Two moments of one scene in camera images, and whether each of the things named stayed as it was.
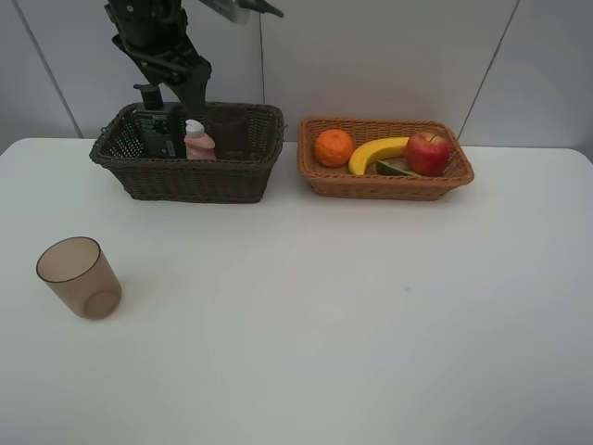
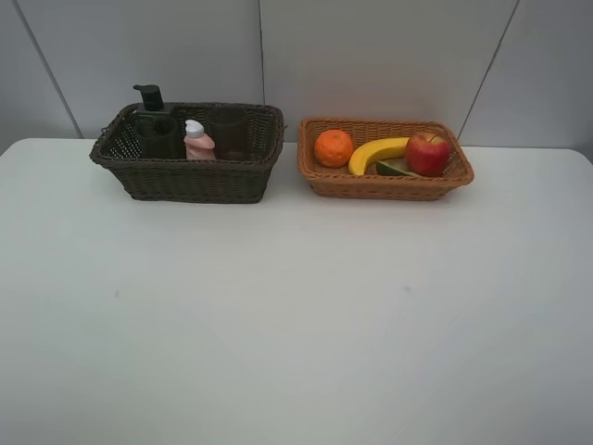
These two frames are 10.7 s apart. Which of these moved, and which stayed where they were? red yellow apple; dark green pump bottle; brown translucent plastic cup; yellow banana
Moved: brown translucent plastic cup
Stayed: red yellow apple; yellow banana; dark green pump bottle
